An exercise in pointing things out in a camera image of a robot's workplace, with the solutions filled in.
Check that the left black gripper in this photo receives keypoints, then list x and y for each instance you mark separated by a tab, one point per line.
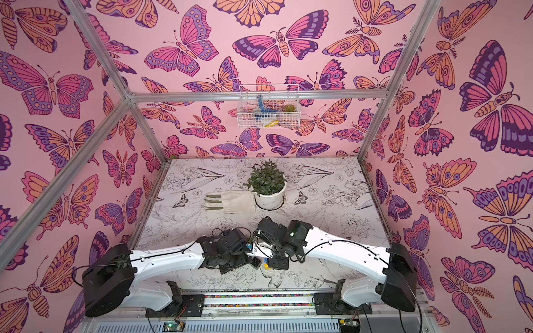
243	261

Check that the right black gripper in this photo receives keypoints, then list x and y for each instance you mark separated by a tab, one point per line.
277	258

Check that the black lego brick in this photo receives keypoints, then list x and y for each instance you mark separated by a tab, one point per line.
255	263

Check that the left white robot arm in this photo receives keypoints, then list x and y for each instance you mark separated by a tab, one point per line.
122	278

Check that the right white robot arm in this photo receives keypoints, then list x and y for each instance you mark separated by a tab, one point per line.
390	273

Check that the beige gardening glove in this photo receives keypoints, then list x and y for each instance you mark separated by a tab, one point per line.
230	202

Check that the potted green plant white pot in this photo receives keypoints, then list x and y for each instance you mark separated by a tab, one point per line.
268	184

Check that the blue toy in basket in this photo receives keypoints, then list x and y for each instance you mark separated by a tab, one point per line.
263	112

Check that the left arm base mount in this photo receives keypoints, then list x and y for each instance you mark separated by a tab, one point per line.
189	305

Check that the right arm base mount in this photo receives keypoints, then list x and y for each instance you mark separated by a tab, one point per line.
332	304

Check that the white wire basket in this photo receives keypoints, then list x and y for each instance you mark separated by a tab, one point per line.
269	106

